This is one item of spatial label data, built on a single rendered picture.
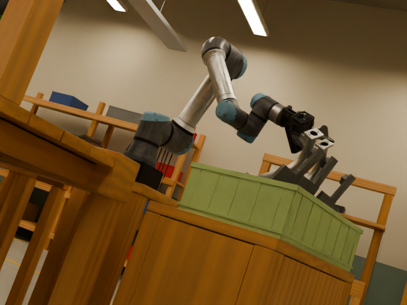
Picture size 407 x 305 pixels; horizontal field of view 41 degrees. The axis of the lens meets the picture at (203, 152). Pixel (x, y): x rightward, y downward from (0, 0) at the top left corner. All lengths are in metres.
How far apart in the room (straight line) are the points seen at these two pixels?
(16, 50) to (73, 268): 0.78
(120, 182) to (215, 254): 0.42
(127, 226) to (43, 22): 0.90
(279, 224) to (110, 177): 0.58
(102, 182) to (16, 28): 0.61
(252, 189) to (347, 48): 6.25
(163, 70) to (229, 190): 6.74
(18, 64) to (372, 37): 6.77
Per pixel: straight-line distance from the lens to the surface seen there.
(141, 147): 2.26
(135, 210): 2.10
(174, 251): 1.78
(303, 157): 1.86
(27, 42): 1.47
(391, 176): 7.22
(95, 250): 1.88
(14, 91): 1.46
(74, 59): 9.28
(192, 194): 1.82
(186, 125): 2.36
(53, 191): 2.54
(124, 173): 1.87
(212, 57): 2.21
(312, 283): 1.89
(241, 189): 1.73
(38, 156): 1.68
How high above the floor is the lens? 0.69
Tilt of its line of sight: 10 degrees up
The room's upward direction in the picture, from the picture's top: 19 degrees clockwise
